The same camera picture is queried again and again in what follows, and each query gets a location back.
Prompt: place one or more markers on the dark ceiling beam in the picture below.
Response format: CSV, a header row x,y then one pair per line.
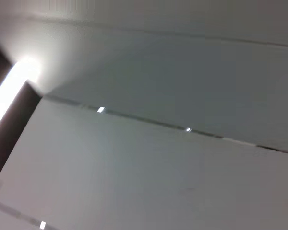
x,y
14,124

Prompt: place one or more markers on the bright ceiling light strip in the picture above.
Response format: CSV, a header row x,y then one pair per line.
x,y
12,83

